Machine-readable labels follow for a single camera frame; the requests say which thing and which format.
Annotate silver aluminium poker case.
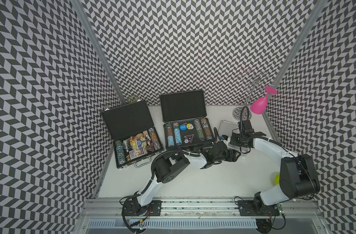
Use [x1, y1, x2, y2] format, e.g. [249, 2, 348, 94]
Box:
[218, 121, 240, 152]

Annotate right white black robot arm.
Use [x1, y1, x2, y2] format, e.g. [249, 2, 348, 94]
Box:
[230, 106, 320, 216]

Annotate middle black poker case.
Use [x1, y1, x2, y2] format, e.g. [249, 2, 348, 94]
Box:
[160, 90, 216, 150]

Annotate black poker case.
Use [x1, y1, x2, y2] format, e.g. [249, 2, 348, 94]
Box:
[160, 90, 216, 150]
[101, 100, 163, 169]

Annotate left black poker case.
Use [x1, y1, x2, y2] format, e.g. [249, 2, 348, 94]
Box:
[101, 100, 163, 169]

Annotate triangular all in marker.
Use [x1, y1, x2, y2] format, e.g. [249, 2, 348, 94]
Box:
[184, 134, 195, 144]

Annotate pink plastic wine glass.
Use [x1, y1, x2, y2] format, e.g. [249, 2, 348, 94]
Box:
[250, 86, 277, 115]

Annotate yellow white dealer chip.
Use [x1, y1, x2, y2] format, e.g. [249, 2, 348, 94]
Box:
[187, 123, 194, 130]

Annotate blue small blind button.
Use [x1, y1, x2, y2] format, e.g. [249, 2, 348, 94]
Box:
[179, 124, 187, 131]

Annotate yellow-green plastic ball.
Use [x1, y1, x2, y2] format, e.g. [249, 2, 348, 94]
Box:
[274, 174, 280, 185]

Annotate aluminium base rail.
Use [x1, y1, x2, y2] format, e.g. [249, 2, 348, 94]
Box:
[78, 198, 323, 219]

